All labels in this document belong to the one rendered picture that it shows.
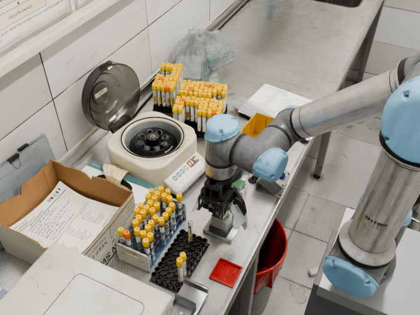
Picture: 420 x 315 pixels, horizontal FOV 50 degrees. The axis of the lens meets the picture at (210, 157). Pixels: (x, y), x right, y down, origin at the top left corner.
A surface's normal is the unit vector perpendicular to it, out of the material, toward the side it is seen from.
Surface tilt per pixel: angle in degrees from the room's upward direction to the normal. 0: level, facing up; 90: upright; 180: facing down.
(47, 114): 90
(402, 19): 90
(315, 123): 88
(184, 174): 25
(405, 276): 1
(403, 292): 1
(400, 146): 83
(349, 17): 0
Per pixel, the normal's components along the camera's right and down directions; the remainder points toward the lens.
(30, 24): 0.88, 0.37
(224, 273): 0.01, -0.73
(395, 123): -0.58, 0.46
